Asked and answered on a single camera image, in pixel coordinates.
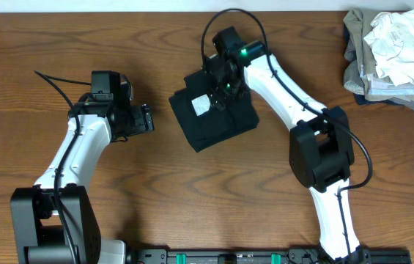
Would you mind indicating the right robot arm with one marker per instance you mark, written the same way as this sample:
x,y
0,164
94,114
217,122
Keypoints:
x,y
320,140

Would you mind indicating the beige folded garment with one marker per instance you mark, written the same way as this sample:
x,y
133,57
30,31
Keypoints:
x,y
357,24

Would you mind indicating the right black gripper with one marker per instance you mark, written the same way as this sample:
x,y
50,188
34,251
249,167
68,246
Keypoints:
x,y
217,99

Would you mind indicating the light blue striped garment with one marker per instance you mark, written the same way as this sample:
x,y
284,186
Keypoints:
x,y
390,89

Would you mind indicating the black t-shirt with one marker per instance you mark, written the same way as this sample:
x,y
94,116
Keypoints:
x,y
202,123

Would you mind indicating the white crumpled garment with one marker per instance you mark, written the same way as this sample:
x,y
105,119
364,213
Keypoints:
x,y
391,41

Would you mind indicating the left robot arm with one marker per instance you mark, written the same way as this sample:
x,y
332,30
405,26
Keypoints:
x,y
53,220

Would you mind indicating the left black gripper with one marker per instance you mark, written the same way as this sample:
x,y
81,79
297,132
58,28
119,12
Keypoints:
x,y
143,119

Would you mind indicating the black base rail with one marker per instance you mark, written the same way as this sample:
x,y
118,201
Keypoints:
x,y
290,256

